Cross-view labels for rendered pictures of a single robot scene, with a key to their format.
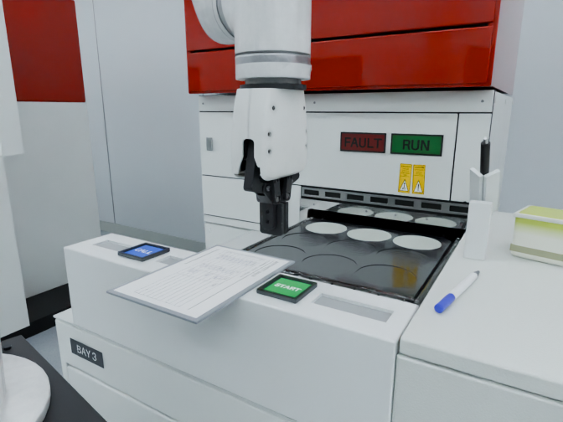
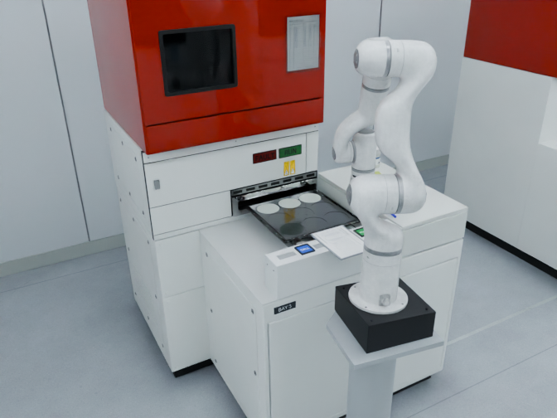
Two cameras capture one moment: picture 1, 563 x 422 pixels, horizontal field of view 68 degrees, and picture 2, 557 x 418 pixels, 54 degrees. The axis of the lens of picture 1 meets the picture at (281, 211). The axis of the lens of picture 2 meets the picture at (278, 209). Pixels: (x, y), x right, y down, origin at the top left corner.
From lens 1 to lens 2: 1.90 m
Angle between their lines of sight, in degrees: 57
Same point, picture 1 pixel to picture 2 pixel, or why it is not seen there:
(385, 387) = not seen: hidden behind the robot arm
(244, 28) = (368, 164)
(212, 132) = (158, 176)
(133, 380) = (312, 300)
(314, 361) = not seen: hidden behind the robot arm
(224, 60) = (181, 128)
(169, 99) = not seen: outside the picture
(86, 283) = (290, 274)
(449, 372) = (412, 228)
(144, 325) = (322, 273)
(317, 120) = (238, 151)
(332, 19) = (253, 99)
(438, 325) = (400, 220)
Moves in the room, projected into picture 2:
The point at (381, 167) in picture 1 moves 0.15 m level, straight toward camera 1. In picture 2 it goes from (274, 166) to (299, 175)
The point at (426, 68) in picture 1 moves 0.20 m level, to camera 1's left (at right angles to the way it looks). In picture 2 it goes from (299, 118) to (276, 131)
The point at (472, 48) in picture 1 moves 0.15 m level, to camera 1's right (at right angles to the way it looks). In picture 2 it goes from (317, 108) to (331, 99)
